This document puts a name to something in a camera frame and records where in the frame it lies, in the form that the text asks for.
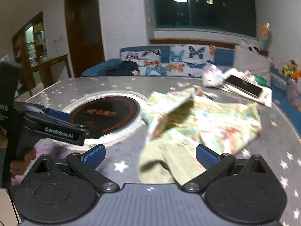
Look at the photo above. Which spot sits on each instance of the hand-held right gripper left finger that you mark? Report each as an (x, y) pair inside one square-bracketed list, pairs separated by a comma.
[(95, 155)]

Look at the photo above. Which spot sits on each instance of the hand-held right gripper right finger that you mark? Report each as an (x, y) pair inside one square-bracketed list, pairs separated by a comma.
[(207, 156)]

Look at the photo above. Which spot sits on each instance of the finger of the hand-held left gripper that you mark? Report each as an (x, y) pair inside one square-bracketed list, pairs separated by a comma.
[(60, 116), (58, 131)]

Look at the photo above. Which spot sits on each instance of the patterned children's garment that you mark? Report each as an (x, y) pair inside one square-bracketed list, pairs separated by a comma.
[(211, 122)]

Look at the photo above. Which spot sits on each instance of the person's left hand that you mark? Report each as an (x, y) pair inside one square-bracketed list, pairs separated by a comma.
[(23, 166)]

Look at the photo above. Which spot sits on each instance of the round black induction cooktop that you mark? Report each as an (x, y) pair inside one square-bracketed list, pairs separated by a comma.
[(112, 113)]

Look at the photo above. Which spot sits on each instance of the grey star tablecloth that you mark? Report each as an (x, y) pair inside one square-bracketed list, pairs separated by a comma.
[(105, 84)]

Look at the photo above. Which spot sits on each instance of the wooden side table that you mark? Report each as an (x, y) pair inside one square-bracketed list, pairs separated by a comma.
[(54, 60)]

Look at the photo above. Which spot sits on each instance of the wooden display cabinet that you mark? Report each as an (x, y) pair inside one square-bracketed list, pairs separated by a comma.
[(35, 40)]

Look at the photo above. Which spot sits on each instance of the dark clothing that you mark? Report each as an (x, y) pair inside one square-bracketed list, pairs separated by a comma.
[(122, 68)]

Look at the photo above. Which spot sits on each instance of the pink plastic bag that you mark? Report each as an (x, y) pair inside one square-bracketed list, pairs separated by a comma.
[(211, 75)]

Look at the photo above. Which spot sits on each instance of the green ball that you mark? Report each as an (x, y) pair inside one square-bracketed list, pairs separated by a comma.
[(261, 80)]

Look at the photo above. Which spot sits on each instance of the butterfly print cushion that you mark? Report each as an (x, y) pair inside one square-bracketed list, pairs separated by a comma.
[(188, 58), (145, 56)]

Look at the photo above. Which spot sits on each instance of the grey pillow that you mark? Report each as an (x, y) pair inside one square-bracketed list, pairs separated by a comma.
[(249, 61)]

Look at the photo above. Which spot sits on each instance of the clear plastic storage box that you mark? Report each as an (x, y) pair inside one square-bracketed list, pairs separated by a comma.
[(295, 94)]

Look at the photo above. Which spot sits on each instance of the pink plush toy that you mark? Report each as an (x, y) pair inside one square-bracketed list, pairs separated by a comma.
[(271, 61)]

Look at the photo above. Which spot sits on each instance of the panda plush toy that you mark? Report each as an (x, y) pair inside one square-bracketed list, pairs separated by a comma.
[(252, 49)]

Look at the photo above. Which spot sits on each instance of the orange plush toy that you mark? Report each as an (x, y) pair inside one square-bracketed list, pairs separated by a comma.
[(296, 75)]

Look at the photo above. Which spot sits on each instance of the bear plush toy neon vest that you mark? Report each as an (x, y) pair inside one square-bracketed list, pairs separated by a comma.
[(290, 67)]

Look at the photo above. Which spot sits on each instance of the colourful pinwheel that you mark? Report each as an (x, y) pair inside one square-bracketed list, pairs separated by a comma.
[(264, 34)]

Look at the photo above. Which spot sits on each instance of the dark window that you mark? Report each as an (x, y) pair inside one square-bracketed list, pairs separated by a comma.
[(199, 11)]

